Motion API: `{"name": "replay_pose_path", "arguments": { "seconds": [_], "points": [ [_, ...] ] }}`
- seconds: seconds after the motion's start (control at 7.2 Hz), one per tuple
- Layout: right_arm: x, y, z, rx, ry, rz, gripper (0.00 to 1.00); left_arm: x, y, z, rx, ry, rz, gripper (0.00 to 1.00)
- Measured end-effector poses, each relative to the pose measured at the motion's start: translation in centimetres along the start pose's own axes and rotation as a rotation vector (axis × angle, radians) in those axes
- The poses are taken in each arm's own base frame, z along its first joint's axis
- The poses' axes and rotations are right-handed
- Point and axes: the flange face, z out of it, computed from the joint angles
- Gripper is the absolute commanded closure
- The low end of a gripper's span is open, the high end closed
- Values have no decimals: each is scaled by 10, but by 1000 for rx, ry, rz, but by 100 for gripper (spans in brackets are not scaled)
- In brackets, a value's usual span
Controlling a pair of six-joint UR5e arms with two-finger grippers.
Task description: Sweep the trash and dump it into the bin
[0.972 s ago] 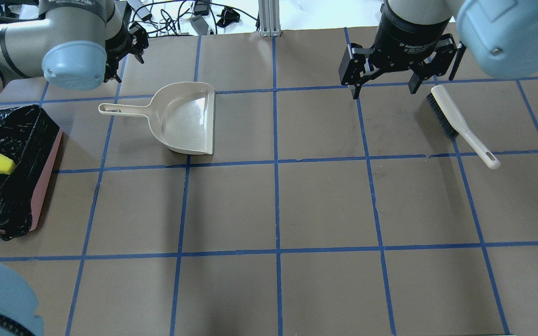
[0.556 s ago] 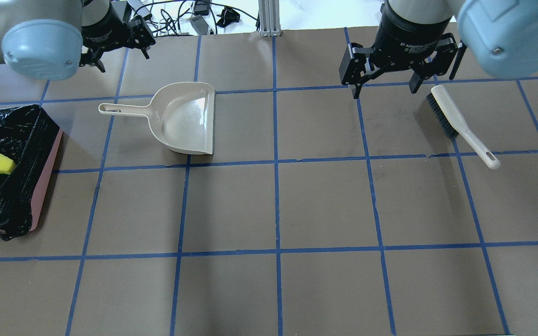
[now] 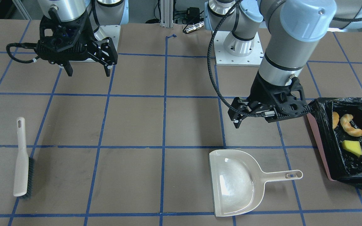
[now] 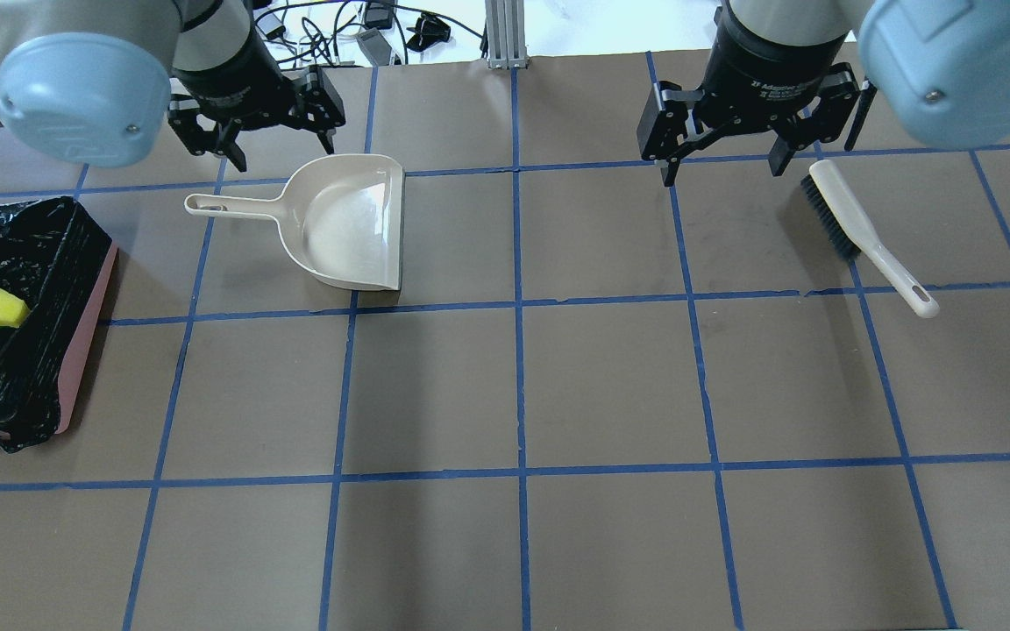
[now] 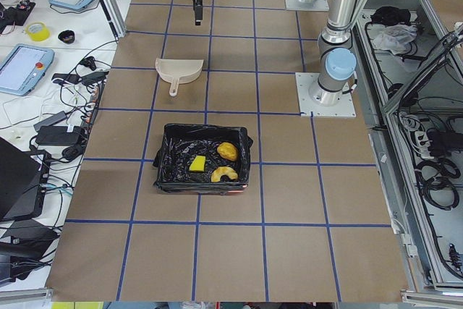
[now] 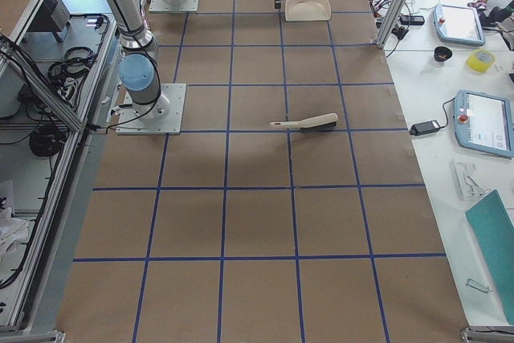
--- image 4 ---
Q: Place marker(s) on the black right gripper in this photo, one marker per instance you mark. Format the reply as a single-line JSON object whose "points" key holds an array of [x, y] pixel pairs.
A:
{"points": [[766, 77]]}

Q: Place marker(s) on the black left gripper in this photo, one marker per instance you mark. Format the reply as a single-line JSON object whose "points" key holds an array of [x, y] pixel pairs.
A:
{"points": [[226, 85]]}

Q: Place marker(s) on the beige plastic dustpan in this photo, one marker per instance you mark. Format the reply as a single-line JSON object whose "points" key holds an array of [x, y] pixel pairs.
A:
{"points": [[339, 218]]}

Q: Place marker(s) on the white hand brush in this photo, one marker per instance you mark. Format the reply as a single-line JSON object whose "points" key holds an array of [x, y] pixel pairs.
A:
{"points": [[852, 234]]}

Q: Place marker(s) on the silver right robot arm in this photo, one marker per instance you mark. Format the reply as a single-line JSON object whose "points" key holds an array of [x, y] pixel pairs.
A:
{"points": [[808, 71]]}

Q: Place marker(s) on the black bin liner bag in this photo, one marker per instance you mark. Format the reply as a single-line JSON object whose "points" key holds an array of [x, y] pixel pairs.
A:
{"points": [[51, 252]]}

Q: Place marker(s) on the pink trash bin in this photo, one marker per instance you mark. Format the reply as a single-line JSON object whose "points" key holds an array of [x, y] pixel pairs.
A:
{"points": [[76, 357]]}

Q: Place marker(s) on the green yellow sponge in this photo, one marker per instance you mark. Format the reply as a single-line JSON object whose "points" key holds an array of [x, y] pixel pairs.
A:
{"points": [[13, 310]]}

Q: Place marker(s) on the aluminium frame post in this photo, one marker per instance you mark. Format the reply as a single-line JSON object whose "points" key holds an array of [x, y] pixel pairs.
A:
{"points": [[504, 35]]}

